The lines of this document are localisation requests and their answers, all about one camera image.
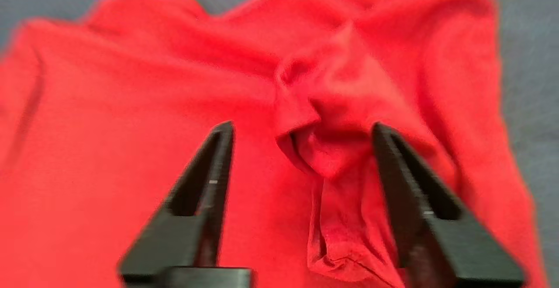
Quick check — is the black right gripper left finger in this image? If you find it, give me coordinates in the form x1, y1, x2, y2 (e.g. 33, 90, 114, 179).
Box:
119, 121, 235, 282

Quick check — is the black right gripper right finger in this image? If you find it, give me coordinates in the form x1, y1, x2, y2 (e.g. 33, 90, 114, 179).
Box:
371, 122, 524, 288

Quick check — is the red t-shirt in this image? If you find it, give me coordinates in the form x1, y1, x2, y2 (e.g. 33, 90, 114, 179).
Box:
0, 0, 549, 288

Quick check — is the blue-grey bed sheet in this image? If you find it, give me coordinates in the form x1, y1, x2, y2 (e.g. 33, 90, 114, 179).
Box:
0, 0, 559, 288

